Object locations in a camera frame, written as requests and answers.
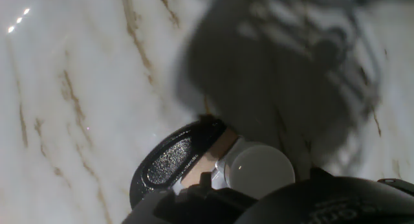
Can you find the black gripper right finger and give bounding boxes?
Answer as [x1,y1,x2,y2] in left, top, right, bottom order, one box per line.
[309,166,334,181]

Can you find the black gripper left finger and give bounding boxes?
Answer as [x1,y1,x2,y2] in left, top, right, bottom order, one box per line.
[121,172,259,224]

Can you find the black metal C-clamp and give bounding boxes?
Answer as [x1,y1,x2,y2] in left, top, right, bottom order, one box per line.
[129,115,228,208]

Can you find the marble pattern sheet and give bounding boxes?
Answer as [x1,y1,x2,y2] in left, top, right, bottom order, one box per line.
[0,0,414,224]

